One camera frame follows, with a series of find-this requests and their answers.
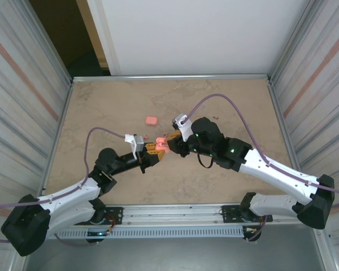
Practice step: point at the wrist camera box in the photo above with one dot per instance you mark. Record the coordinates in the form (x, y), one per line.
(138, 142)
(180, 120)

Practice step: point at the beige door frame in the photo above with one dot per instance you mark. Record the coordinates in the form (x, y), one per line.
(93, 34)

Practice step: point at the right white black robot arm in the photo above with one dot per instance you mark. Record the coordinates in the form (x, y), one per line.
(279, 172)

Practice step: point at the aluminium table end rail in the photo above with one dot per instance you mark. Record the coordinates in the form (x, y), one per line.
(172, 77)

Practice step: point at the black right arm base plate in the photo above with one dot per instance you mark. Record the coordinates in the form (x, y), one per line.
(228, 213)

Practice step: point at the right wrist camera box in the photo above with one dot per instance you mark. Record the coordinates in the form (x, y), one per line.
(180, 120)

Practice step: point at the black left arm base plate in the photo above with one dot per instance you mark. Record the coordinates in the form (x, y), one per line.
(115, 214)

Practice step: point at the circuit board with green light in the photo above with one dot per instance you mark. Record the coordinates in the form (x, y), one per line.
(97, 233)

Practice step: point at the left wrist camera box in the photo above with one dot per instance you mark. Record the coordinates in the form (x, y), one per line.
(138, 142)

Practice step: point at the pink earbud charging case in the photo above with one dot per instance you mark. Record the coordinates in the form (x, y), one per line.
(151, 120)
(161, 146)

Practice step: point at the aluminium table side rail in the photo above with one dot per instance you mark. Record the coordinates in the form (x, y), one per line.
(278, 111)
(65, 108)

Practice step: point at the long aluminium mounting rail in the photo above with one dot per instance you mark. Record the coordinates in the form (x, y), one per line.
(172, 213)

